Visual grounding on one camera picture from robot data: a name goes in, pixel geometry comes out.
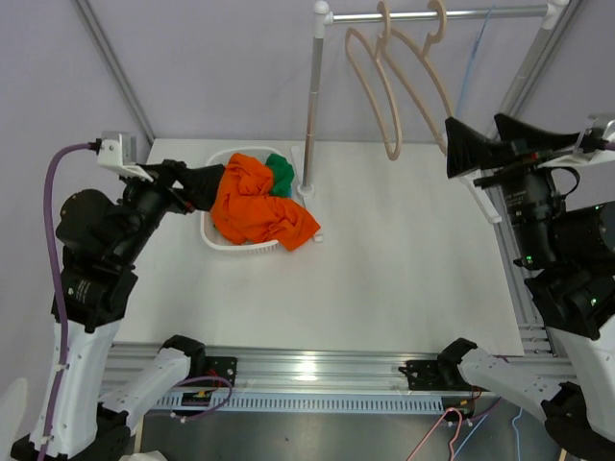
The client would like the blue wire hanger on floor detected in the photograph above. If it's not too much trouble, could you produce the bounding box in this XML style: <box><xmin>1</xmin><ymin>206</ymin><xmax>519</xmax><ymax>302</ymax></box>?
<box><xmin>454</xmin><ymin>408</ymin><xmax>524</xmax><ymax>461</ymax></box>

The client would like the silver clothes rack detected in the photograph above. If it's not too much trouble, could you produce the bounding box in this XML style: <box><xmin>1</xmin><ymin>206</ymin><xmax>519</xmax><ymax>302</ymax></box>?
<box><xmin>291</xmin><ymin>1</ymin><xmax>572</xmax><ymax>217</ymax></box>

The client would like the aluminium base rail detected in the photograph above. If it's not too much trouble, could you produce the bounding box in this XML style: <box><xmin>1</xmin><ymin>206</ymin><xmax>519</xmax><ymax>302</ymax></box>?
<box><xmin>101</xmin><ymin>343</ymin><xmax>576</xmax><ymax>414</ymax></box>

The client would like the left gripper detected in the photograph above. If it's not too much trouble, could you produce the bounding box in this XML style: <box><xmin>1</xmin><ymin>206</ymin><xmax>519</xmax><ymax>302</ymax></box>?
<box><xmin>114</xmin><ymin>157</ymin><xmax>226</xmax><ymax>265</ymax></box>

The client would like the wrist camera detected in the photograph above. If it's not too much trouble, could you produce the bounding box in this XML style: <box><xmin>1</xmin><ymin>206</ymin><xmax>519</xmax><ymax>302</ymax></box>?
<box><xmin>97</xmin><ymin>132</ymin><xmax>154</xmax><ymax>182</ymax></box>
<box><xmin>542</xmin><ymin>112</ymin><xmax>614</xmax><ymax>168</ymax></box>

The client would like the orange t shirt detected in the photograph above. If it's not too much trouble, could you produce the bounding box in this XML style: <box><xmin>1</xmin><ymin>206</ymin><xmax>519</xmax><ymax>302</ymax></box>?
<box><xmin>209</xmin><ymin>153</ymin><xmax>321</xmax><ymax>252</ymax></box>

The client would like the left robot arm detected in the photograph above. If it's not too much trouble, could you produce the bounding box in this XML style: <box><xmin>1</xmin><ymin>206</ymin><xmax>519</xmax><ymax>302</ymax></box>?
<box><xmin>10</xmin><ymin>159</ymin><xmax>225</xmax><ymax>460</ymax></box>

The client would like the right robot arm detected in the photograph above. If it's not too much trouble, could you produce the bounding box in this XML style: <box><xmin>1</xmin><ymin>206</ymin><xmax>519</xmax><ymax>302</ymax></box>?
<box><xmin>437</xmin><ymin>113</ymin><xmax>614</xmax><ymax>460</ymax></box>

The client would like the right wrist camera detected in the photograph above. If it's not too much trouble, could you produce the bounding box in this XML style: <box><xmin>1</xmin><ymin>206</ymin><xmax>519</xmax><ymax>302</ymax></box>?
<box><xmin>542</xmin><ymin>112</ymin><xmax>614</xmax><ymax>168</ymax></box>

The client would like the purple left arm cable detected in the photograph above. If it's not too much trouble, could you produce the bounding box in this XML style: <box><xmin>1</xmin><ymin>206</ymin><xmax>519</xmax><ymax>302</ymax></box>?
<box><xmin>36</xmin><ymin>141</ymin><xmax>234</xmax><ymax>461</ymax></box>

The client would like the pink wire hanger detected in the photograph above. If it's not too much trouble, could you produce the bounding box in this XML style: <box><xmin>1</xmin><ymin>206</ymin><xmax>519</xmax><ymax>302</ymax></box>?
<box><xmin>406</xmin><ymin>407</ymin><xmax>463</xmax><ymax>461</ymax></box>

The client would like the white cloth pile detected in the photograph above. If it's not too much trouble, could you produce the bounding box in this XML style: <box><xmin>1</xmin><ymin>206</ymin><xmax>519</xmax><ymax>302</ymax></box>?
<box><xmin>127</xmin><ymin>450</ymin><xmax>167</xmax><ymax>461</ymax></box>

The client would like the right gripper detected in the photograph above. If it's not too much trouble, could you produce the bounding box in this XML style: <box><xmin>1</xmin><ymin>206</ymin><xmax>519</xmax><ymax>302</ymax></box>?
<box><xmin>437</xmin><ymin>116</ymin><xmax>567</xmax><ymax>264</ymax></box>

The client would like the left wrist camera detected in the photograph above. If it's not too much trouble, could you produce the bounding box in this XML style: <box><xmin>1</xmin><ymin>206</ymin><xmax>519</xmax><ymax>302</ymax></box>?
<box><xmin>97</xmin><ymin>132</ymin><xmax>154</xmax><ymax>182</ymax></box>

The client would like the green t shirt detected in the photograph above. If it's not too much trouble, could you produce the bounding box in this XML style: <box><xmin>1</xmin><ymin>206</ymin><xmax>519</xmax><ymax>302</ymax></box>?
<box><xmin>265</xmin><ymin>153</ymin><xmax>295</xmax><ymax>198</ymax></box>

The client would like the white perforated plastic basket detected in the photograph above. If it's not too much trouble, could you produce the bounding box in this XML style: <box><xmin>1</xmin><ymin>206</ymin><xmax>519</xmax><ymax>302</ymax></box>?
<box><xmin>200</xmin><ymin>146</ymin><xmax>284</xmax><ymax>255</ymax></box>

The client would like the light blue wire hanger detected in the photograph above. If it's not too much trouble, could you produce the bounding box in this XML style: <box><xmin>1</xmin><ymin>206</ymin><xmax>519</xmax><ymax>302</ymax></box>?
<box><xmin>455</xmin><ymin>5</ymin><xmax>495</xmax><ymax>117</ymax></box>

